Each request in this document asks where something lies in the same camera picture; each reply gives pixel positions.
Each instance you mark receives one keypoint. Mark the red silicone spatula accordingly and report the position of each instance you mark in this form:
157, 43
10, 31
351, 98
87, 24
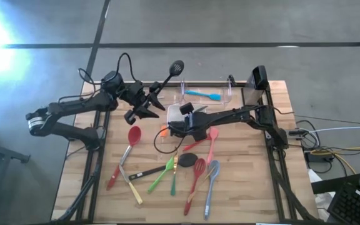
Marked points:
192, 146

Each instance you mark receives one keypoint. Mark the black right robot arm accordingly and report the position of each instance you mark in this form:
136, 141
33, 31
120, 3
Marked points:
230, 117

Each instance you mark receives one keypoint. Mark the black laptop computer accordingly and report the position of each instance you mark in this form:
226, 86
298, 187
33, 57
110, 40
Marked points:
352, 206

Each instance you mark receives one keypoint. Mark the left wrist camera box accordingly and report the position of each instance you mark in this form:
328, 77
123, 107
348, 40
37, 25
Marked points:
130, 118

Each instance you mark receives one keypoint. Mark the red slotted spoon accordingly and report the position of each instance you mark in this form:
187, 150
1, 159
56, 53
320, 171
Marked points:
196, 182

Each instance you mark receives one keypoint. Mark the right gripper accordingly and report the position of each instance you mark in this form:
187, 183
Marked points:
195, 125

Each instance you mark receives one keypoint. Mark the pink silicone spatula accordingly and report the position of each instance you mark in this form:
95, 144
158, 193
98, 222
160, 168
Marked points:
213, 132

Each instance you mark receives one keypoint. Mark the orange silicone spatula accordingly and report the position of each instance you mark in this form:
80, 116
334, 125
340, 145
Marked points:
164, 131

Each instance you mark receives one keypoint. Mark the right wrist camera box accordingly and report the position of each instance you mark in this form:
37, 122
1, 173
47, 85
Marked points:
187, 108

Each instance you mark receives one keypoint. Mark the black aluminium table frame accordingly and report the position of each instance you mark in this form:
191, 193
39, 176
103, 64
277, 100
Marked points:
98, 162

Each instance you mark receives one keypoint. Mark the white plastic bin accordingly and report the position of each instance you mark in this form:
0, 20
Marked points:
173, 112

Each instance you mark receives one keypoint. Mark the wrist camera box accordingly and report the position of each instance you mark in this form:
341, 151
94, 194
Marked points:
187, 108
130, 118

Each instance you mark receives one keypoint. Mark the clear plastic bin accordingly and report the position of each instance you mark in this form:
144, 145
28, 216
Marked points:
198, 100
172, 100

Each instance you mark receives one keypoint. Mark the black slotted spoon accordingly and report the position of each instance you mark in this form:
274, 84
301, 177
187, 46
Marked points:
176, 73

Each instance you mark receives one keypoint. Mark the white paper sheet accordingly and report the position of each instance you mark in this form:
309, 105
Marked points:
323, 200

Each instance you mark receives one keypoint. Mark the red spatula at left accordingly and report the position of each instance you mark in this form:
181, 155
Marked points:
134, 135

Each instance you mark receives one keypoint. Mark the blue-grey plastic spoon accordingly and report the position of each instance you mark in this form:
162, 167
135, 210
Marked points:
214, 165

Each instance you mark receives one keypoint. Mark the black solid spoon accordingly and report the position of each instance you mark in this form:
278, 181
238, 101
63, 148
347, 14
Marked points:
188, 159

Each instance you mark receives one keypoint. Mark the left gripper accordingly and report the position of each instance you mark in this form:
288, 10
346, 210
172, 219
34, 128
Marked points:
134, 93

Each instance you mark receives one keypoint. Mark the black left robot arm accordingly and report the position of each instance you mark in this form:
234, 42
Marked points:
73, 104

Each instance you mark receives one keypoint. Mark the gold metal cutlery piece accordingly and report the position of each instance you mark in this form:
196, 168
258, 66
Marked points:
202, 183

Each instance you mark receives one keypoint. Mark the lime green spatula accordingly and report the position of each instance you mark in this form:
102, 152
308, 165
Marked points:
169, 164

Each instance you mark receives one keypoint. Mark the black power brick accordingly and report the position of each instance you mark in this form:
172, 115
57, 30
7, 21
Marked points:
317, 157

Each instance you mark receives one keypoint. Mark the blue silicone spatula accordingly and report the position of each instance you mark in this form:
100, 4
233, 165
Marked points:
216, 97

